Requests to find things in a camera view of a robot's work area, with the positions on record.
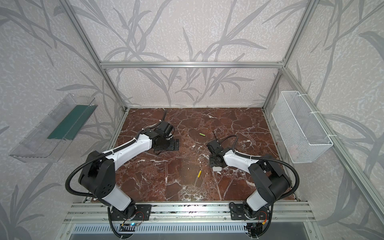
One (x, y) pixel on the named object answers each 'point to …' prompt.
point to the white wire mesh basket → (303, 136)
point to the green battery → (202, 134)
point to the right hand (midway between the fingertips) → (214, 157)
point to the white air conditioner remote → (217, 169)
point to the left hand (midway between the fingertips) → (174, 142)
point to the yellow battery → (199, 173)
